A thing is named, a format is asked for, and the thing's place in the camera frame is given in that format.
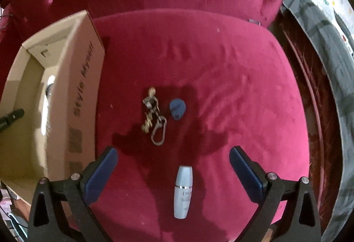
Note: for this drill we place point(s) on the blue key fob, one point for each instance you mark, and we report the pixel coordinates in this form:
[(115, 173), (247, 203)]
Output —
[(177, 108)]

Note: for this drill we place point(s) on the cardboard box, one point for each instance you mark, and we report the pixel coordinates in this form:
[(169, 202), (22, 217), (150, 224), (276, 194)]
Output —
[(83, 78)]

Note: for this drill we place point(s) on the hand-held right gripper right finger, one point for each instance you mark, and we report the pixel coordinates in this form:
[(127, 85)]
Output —
[(246, 173)]

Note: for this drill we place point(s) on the pale blue cosmetic bottle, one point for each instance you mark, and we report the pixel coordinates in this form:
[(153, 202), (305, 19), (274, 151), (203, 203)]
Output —
[(183, 197)]

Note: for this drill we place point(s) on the red tufted velvet sofa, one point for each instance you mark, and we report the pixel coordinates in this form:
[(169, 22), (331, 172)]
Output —
[(207, 51)]

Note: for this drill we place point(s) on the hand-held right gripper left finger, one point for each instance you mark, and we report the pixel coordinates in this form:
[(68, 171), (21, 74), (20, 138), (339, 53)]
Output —
[(101, 173)]

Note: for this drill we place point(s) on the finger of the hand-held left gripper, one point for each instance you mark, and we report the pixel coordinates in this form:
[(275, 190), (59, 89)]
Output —
[(11, 117)]

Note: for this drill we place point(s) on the grey cloth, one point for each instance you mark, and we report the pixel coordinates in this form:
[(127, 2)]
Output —
[(318, 37)]

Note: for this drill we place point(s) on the white power bank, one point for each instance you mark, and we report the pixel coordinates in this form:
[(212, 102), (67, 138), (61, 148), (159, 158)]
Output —
[(45, 120)]

